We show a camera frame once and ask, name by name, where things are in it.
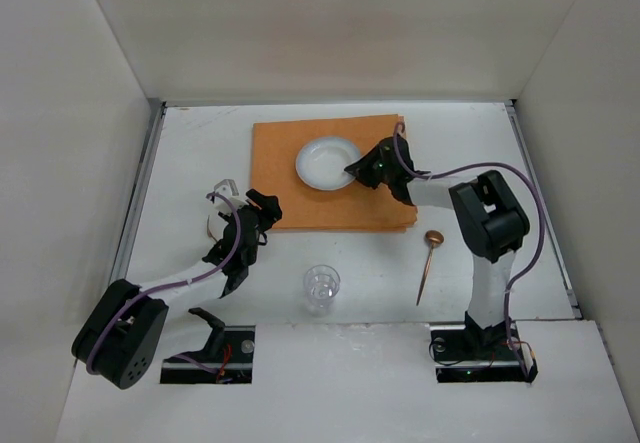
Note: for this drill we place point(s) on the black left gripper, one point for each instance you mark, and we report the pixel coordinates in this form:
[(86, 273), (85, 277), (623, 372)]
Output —
[(255, 220)]

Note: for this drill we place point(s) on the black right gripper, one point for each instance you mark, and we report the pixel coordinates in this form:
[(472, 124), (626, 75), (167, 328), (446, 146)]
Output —
[(373, 169)]

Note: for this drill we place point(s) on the orange cloth napkin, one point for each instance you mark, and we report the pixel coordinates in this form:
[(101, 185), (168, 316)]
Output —
[(275, 147)]

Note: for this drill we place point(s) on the white round plate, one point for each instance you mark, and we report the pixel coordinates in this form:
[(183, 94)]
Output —
[(321, 163)]

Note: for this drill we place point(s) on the clear plastic glass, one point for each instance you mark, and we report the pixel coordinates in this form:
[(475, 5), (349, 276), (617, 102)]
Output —
[(321, 285)]

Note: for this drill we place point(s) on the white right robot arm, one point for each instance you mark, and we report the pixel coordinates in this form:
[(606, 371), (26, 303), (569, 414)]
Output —
[(491, 220)]

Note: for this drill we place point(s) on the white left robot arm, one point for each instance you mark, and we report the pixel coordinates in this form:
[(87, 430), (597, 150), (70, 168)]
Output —
[(119, 339)]

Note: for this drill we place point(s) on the copper spoon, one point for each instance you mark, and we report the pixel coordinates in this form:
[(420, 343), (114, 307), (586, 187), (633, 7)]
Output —
[(434, 239)]

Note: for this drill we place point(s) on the right aluminium table rail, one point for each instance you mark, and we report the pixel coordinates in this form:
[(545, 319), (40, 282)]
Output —
[(550, 236)]

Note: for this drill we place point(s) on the aluminium table rail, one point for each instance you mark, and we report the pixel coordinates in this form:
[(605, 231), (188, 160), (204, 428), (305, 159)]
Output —
[(130, 225), (550, 236)]

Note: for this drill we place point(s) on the left aluminium table rail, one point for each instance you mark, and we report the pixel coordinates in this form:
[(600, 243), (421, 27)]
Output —
[(130, 225)]

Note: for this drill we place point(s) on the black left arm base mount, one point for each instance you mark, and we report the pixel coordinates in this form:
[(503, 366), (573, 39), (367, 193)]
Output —
[(213, 343)]

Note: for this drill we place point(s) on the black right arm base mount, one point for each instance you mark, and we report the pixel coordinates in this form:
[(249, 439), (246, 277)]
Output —
[(460, 358)]

